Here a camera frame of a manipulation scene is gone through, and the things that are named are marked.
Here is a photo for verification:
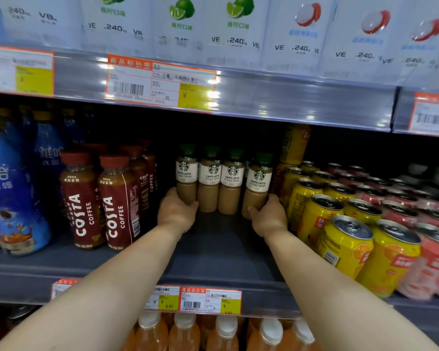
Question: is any orange drink bottle white cap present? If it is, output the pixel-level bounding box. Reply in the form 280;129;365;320
168;312;201;351
247;317;284;351
132;311;169;351
206;315;239;351
278;318;322;351

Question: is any white bottle with lime print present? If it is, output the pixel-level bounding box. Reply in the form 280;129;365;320
153;0;210;65
80;0;159;59
204;0;270;70

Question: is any orange and yellow price tag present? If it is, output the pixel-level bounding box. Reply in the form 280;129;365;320
105;53;218;114
0;45;55;97
179;286;243;316
144;285;181;311

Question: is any orange and white price tag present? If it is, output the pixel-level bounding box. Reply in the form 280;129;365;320
408;92;439;138
51;278;82;301

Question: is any blue coffee bottle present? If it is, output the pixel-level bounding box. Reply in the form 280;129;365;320
0;116;52;257
32;110;66;220

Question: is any white bottle with plain print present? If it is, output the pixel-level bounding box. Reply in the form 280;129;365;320
0;0;84;51

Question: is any group of yellow drink cans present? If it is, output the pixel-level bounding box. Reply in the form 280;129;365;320
271;123;422;299

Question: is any group of pink drink cans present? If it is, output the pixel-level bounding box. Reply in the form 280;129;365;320
324;162;439;302

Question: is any person's left forearm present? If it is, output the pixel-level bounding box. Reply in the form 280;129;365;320
0;222;186;351

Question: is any grey shelf board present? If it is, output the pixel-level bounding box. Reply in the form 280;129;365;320
0;211;439;338

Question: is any group of white cans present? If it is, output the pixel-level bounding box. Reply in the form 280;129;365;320
398;162;439;202

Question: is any red coffee bottle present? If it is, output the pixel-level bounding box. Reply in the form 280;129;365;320
98;155;142;251
119;144;151;212
140;139;159;194
59;151;107;250

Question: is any latte bottle with green cap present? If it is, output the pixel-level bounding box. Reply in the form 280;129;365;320
218;148;245;215
241;153;273;220
175;144;200;206
197;146;222;213

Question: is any person's right hand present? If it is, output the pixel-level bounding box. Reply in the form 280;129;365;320
248;194;289;239

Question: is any person's left hand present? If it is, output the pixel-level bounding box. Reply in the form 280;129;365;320
157;187;199;235

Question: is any person's right forearm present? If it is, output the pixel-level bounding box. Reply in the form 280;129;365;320
264;229;439;351

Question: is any white bottle with lychee print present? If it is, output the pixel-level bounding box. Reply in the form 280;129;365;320
319;0;401;84
380;0;439;90
261;0;338;76

